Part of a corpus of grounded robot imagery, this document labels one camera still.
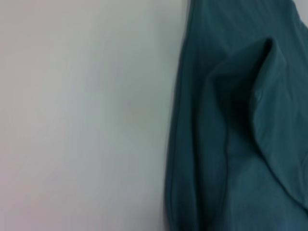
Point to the teal t-shirt with FREE print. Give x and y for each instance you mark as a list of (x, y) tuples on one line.
[(240, 132)]

